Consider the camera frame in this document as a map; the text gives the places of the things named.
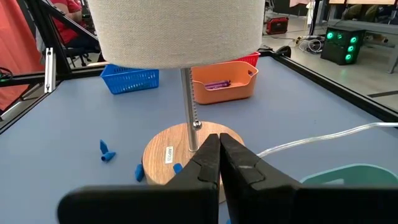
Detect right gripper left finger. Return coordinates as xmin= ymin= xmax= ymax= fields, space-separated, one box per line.
xmin=57 ymin=133 xmax=221 ymax=224

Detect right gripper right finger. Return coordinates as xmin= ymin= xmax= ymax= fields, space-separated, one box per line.
xmin=219 ymin=133 xmax=398 ymax=224

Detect teal plastic bin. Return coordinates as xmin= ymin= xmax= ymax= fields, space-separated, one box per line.
xmin=300 ymin=163 xmax=398 ymax=188

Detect round wooden lamp base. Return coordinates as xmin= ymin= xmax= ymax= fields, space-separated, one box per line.
xmin=142 ymin=121 xmax=245 ymax=203

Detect metal lamp pole with socket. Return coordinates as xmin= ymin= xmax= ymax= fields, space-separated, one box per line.
xmin=180 ymin=67 xmax=200 ymax=153

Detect blue plastic basket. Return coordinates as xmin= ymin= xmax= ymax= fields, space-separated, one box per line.
xmin=99 ymin=63 xmax=160 ymax=95

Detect orange plastic bin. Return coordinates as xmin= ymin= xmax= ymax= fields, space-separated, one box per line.
xmin=190 ymin=60 xmax=259 ymax=105

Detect purple crayon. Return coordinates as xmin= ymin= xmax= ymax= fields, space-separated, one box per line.
xmin=204 ymin=80 xmax=231 ymax=88
xmin=205 ymin=83 xmax=231 ymax=91

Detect black clamp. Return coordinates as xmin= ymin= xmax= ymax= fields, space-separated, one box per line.
xmin=275 ymin=45 xmax=292 ymax=58

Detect red plastic basket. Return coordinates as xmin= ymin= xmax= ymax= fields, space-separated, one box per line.
xmin=229 ymin=51 xmax=261 ymax=68

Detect black office chair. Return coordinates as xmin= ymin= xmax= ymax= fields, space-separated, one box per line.
xmin=63 ymin=45 xmax=105 ymax=68

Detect aluminium bar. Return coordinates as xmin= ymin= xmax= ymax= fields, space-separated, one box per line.
xmin=44 ymin=47 xmax=55 ymax=94

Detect computer tower with green lights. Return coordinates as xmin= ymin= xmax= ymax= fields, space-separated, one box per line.
xmin=320 ymin=27 xmax=366 ymax=66

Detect white lampshade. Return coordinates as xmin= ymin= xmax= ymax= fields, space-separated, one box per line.
xmin=86 ymin=0 xmax=266 ymax=70

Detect red portable box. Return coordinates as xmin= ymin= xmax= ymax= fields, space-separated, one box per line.
xmin=265 ymin=16 xmax=290 ymax=35

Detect person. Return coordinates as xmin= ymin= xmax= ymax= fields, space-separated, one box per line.
xmin=49 ymin=0 xmax=100 ymax=49

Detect orange curtain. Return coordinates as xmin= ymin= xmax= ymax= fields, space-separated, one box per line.
xmin=0 ymin=0 xmax=46 ymax=111

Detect white lamp cord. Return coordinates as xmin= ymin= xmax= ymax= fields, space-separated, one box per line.
xmin=257 ymin=121 xmax=398 ymax=158

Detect lamp pull chain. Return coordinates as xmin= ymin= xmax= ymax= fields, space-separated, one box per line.
xmin=189 ymin=68 xmax=203 ymax=131

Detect cables on floor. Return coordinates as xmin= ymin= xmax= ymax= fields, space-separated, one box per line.
xmin=294 ymin=34 xmax=325 ymax=54

